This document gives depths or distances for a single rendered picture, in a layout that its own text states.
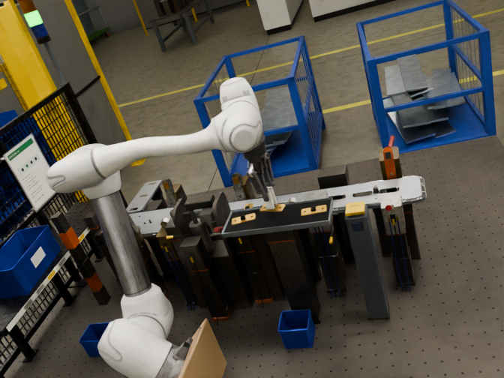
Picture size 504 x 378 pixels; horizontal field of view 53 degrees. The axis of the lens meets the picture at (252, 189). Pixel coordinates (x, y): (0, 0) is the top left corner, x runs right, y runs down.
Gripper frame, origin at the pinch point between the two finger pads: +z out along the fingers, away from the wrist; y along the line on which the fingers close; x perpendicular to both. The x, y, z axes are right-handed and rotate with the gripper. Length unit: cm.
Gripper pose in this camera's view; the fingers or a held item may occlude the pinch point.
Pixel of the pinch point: (269, 197)
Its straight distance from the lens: 167.3
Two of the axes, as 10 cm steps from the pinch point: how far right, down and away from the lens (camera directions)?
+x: -8.6, 0.1, 5.1
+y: 4.3, -5.4, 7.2
